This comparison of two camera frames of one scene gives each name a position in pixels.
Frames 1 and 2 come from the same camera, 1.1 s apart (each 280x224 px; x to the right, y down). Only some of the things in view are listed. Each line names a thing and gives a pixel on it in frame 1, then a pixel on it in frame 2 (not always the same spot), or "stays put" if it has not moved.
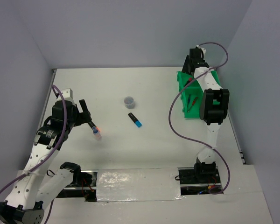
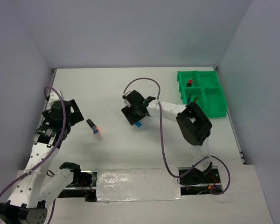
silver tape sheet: (138, 185) stays put
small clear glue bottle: (97, 135) stays put
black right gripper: (185, 66) → (128, 111)
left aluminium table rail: (53, 71) stays put
